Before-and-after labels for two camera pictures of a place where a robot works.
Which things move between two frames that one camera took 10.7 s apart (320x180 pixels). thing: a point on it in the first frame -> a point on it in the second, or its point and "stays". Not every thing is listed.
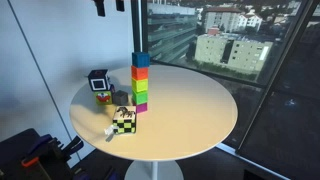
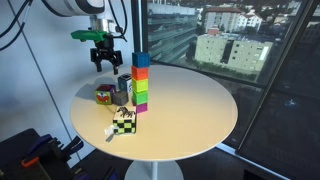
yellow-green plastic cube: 140,85 stays
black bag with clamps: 29,156 stays
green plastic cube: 140,97 stays
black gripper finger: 120,5 -> 116,61
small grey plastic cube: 120,98 stays
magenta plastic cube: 141,108 stays
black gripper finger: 100,7 -> 97,60
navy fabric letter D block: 99,81 -> 125,83
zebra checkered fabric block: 125,118 stays
